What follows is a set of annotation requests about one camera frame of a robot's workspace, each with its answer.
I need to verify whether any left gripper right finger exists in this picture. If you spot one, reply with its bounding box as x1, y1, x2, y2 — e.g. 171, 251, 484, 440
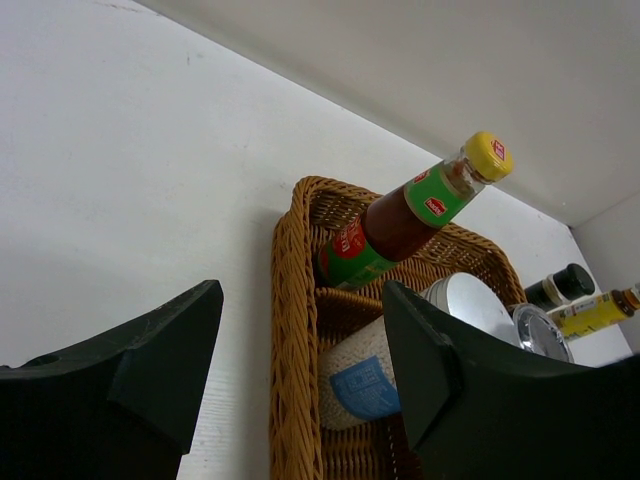
382, 281, 639, 479

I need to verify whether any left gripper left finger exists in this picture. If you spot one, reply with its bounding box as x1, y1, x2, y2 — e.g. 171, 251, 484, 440
1, 280, 223, 479

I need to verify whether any clear-top salt grinder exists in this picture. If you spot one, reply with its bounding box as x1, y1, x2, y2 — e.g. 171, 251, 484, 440
507, 303, 574, 364

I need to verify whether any silver-lid white granule jar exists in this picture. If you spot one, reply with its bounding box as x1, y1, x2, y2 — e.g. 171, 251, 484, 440
318, 273, 521, 430

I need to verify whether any yellow-label cork-cap bottle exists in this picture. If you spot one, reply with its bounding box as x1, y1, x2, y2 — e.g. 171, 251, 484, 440
550, 283, 639, 340

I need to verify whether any black-cap small pepper bottle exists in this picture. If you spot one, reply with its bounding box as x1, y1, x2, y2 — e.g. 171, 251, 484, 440
525, 263, 595, 312

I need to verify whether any brown wicker divided tray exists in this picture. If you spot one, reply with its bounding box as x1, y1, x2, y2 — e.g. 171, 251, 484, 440
269, 176, 526, 479

